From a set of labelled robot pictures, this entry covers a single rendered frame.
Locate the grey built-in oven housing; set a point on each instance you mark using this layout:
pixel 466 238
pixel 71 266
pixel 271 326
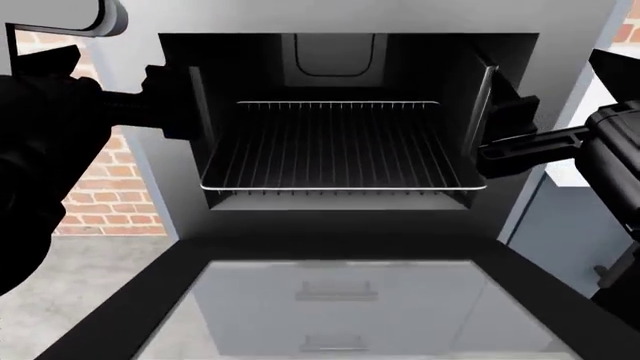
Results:
pixel 330 18

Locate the white countertop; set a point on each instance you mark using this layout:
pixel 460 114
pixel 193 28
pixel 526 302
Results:
pixel 567 172

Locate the black glass oven door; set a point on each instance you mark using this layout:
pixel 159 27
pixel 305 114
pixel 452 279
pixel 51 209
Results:
pixel 150 292

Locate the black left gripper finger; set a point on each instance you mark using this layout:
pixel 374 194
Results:
pixel 47 62
pixel 175 105

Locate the blue-grey cabinet door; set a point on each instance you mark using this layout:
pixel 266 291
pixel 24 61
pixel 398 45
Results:
pixel 545 213

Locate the curved grey black bar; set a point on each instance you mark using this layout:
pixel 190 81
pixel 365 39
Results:
pixel 100 18

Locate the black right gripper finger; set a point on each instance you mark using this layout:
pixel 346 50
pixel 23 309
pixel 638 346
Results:
pixel 520 150
pixel 617 77

